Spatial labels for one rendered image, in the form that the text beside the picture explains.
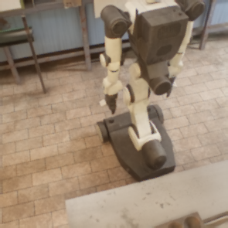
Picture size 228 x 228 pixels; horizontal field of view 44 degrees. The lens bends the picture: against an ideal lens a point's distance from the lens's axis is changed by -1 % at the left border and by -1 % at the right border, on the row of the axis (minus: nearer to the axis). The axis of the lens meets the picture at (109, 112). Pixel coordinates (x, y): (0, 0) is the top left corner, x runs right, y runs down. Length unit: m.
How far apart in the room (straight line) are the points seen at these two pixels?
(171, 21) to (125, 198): 0.85
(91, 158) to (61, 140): 0.35
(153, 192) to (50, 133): 1.51
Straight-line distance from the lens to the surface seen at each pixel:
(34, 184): 2.43
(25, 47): 2.99
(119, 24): 1.40
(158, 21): 1.40
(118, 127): 2.40
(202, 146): 2.61
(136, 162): 2.23
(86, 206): 1.35
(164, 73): 1.66
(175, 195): 1.39
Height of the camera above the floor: 2.10
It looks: 50 degrees down
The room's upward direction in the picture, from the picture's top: 3 degrees counter-clockwise
